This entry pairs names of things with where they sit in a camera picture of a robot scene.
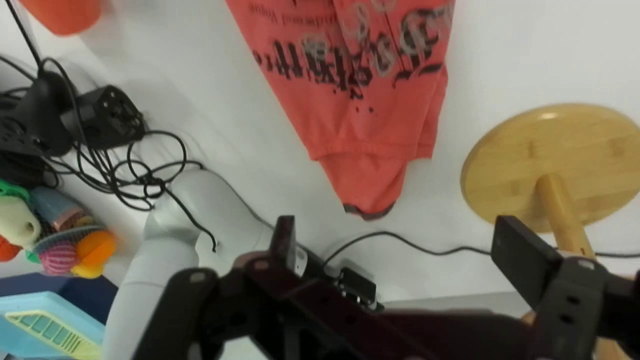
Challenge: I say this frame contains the light blue plastic tray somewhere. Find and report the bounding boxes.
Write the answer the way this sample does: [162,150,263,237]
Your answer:
[0,291,108,360]

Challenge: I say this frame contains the yellow green grid item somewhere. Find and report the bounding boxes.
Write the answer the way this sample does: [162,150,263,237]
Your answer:
[5,309,89,357]

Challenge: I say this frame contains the black cable bundle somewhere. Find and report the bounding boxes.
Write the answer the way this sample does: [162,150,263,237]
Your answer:
[0,0,222,256]

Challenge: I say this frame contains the orange plastic cup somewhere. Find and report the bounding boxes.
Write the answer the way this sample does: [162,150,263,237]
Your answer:
[19,0,108,38]

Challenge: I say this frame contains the orange printed sweater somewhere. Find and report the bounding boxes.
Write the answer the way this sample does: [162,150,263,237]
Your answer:
[225,0,457,223]

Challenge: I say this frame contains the thin black cable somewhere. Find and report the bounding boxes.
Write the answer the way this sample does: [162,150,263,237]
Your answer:
[321,228,640,269]

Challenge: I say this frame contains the wooden mug tree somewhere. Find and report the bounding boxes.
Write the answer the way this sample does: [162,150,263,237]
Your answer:
[458,102,640,360]

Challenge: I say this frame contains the pink orange knit toy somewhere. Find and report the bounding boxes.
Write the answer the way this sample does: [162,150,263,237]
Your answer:
[27,188,121,280]

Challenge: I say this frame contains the small red toy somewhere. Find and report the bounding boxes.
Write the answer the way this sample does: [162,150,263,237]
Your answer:
[0,237,23,265]

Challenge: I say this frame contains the black plastic device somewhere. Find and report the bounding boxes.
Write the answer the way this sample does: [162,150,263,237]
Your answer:
[0,73,77,190]

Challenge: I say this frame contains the black cable connector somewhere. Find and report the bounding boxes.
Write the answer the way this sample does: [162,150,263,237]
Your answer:
[331,265,381,314]

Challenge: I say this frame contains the black power adapter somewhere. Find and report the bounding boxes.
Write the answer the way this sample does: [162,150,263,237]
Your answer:
[62,85,149,152]

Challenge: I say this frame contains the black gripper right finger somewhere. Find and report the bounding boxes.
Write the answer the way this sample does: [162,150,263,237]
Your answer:
[492,215,640,360]

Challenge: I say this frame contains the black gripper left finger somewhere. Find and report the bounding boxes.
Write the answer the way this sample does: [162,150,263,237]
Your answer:
[132,215,376,360]

